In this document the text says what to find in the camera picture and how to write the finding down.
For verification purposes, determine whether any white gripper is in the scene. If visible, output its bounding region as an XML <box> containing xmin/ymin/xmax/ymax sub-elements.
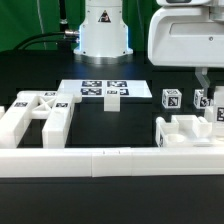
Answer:
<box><xmin>148</xmin><ymin>6</ymin><xmax>224</xmax><ymax>97</ymax></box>

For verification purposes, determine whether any white chair seat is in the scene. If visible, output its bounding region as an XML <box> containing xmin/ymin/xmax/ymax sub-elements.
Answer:
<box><xmin>155</xmin><ymin>115</ymin><xmax>224</xmax><ymax>148</ymax></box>

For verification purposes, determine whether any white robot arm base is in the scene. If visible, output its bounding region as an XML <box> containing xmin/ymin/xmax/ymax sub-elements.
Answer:
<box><xmin>74</xmin><ymin>0</ymin><xmax>133</xmax><ymax>64</ymax></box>

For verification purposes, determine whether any white tagged cube far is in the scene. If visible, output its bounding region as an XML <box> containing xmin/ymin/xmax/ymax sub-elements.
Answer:
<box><xmin>193</xmin><ymin>89</ymin><xmax>211</xmax><ymax>109</ymax></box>

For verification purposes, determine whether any white tagged cube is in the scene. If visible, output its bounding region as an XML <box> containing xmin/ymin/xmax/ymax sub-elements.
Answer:
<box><xmin>193</xmin><ymin>89</ymin><xmax>211</xmax><ymax>109</ymax></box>
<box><xmin>162</xmin><ymin>89</ymin><xmax>182</xmax><ymax>109</ymax></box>

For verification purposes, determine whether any white tagged cube near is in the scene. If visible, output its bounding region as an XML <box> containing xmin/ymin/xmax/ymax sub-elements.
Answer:
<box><xmin>162</xmin><ymin>89</ymin><xmax>182</xmax><ymax>109</ymax></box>

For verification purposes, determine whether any white tag plate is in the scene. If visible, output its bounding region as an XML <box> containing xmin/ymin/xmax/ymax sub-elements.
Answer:
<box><xmin>58</xmin><ymin>79</ymin><xmax>152</xmax><ymax>98</ymax></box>

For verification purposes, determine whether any white U-shaped fence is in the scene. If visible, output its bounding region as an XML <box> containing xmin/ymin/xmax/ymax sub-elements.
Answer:
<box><xmin>0</xmin><ymin>105</ymin><xmax>224</xmax><ymax>179</ymax></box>

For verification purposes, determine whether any white chair back frame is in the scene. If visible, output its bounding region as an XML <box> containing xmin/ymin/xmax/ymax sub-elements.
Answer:
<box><xmin>0</xmin><ymin>91</ymin><xmax>82</xmax><ymax>149</ymax></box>

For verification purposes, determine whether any black cable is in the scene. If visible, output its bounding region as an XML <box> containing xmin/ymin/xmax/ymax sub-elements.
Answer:
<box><xmin>13</xmin><ymin>29</ymin><xmax>80</xmax><ymax>51</ymax></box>

